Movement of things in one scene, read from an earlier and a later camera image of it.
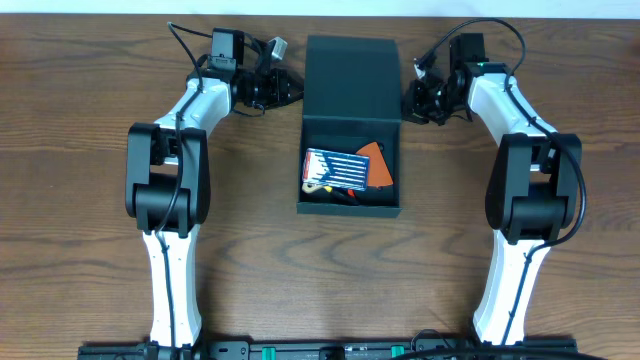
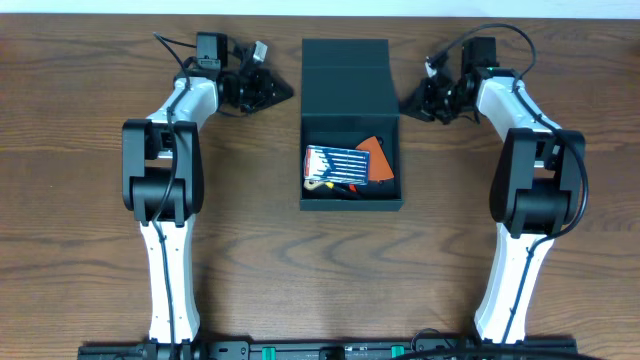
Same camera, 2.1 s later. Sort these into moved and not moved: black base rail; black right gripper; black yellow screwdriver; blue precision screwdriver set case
Moved: black yellow screwdriver; blue precision screwdriver set case
Not moved: black right gripper; black base rail
